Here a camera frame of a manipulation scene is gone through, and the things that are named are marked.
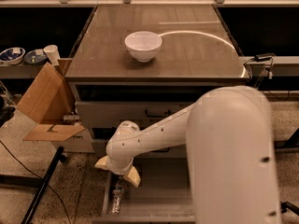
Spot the grey drawer cabinet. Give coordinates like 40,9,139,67
64,4,250,170

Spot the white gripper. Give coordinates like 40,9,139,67
94,120,141,188

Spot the black floor cable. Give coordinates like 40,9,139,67
0,140,73,224

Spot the blue patterned bowl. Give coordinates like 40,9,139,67
0,47,25,65

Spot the grey top drawer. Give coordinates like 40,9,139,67
72,82,232,129

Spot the black power adapter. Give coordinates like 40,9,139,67
254,53,276,62

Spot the grey open bottom drawer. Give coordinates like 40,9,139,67
92,158,195,224

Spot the black left stand leg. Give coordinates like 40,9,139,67
21,147,65,224

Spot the white paper cup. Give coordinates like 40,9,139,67
43,45,60,65

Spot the clear plastic water bottle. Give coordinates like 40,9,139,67
110,181,124,215

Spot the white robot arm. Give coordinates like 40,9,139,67
96,86,282,224

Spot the black caster wheel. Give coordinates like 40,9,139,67
280,202,299,216

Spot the white ceramic bowl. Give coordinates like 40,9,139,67
124,31,163,63

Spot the brown cardboard box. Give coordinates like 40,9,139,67
17,63,93,153

